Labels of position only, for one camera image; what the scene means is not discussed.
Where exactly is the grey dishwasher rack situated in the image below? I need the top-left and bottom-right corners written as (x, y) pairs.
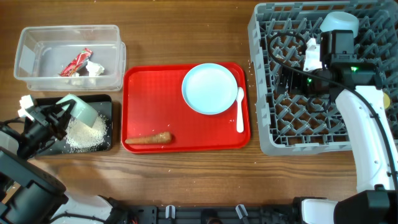
top-left (248, 1), bottom-right (397, 156)

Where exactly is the red plastic tray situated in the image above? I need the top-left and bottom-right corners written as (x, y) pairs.
top-left (121, 64), bottom-right (251, 154)

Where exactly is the yellow plastic cup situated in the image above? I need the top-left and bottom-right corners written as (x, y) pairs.
top-left (383, 92), bottom-right (391, 110)

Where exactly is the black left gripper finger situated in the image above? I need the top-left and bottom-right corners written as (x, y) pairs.
top-left (55, 114), bottom-right (72, 134)
top-left (46, 100), bottom-right (76, 120)

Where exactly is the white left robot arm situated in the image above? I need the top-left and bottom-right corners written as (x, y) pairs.
top-left (1, 95), bottom-right (137, 223)

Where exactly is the green bowl with rice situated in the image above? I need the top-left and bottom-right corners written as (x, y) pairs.
top-left (56, 94), bottom-right (98, 128)

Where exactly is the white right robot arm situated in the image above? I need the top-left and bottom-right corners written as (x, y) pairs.
top-left (274, 30), bottom-right (397, 223)

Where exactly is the white plastic spoon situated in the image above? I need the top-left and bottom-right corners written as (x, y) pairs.
top-left (236, 87), bottom-right (244, 133)

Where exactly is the light blue bowl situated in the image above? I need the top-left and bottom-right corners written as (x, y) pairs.
top-left (320, 11), bottom-right (359, 37)

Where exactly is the red snack wrapper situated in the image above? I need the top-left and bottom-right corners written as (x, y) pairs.
top-left (59, 48), bottom-right (93, 77)

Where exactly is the clear plastic waste bin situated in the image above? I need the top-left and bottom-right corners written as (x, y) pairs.
top-left (14, 25), bottom-right (126, 91)

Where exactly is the pile of white rice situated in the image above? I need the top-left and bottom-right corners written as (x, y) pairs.
top-left (65, 115), bottom-right (108, 152)

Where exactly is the black waste tray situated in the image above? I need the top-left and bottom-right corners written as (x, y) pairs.
top-left (37, 95), bottom-right (113, 156)

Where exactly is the light blue plate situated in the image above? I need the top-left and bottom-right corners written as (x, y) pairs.
top-left (182, 63), bottom-right (238, 115)

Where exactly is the orange carrot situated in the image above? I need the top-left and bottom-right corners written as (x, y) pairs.
top-left (124, 132), bottom-right (172, 144)

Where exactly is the white tissue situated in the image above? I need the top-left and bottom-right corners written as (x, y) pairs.
top-left (86, 60), bottom-right (104, 77)

